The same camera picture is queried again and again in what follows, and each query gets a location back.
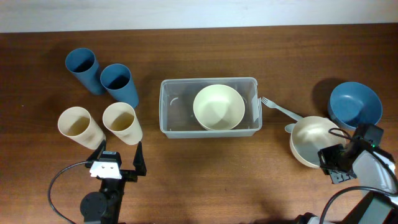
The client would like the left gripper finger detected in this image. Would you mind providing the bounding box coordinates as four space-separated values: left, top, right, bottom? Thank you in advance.
88 140 106 161
133 141 146 172

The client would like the cream bowl front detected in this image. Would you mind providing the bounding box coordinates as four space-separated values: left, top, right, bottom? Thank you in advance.
289 116 346 169

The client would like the cream bowl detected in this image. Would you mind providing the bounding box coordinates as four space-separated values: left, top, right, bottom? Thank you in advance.
289 116 346 169
193 84 246 131

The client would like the white plastic spoon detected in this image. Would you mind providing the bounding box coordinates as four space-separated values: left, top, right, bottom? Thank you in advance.
284 123 295 133

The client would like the blue bowl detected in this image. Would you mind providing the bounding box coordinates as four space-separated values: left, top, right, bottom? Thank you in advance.
328 82 383 130

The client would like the white plastic fork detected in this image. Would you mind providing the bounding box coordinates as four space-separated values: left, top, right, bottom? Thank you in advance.
261 97 303 121

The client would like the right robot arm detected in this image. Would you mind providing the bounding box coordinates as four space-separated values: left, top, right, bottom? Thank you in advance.
293 123 397 224

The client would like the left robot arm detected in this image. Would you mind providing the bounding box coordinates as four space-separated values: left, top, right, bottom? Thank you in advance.
80 141 147 224

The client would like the clear plastic container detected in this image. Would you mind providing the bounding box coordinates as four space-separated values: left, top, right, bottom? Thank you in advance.
159 77 262 139

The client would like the cream cup left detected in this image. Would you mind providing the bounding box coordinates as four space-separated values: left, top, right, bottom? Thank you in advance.
57 106 106 150

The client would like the cream cup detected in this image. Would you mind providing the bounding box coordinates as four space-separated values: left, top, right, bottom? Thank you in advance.
57 106 106 150
102 102 143 145

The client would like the cream cup right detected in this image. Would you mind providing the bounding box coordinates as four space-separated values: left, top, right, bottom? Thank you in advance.
102 102 143 145

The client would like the blue cup right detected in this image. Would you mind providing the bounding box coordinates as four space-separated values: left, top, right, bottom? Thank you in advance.
100 63 139 108

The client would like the blue cup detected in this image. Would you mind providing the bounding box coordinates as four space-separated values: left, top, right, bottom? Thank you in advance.
100 63 139 108
65 48 106 95

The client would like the blue cup rear left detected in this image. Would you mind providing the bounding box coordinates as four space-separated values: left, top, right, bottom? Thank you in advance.
65 48 106 95

